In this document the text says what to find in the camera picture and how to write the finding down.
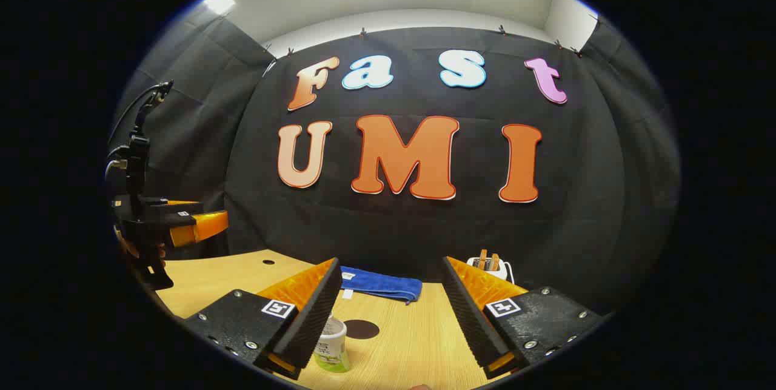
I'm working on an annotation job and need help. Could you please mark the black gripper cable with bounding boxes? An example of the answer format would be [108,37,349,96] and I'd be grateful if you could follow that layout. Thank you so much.
[106,81,173,197]

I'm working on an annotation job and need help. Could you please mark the blue towel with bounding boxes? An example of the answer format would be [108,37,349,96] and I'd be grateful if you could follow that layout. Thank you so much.
[339,266,424,306]

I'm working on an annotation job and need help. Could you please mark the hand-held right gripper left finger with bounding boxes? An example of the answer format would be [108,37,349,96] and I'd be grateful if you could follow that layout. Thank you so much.
[182,257,344,381]

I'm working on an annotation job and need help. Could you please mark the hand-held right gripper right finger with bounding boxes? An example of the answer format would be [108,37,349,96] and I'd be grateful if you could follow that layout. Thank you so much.
[442,255,608,380]

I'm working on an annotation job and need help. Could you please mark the white toaster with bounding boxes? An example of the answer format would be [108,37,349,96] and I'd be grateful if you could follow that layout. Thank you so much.
[467,255,516,285]

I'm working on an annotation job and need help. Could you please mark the clear water bottle white label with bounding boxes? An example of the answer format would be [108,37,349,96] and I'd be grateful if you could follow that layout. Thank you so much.
[313,312,350,374]

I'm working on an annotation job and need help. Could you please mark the dark round coaster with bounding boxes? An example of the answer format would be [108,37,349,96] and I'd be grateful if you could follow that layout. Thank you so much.
[343,319,381,341]

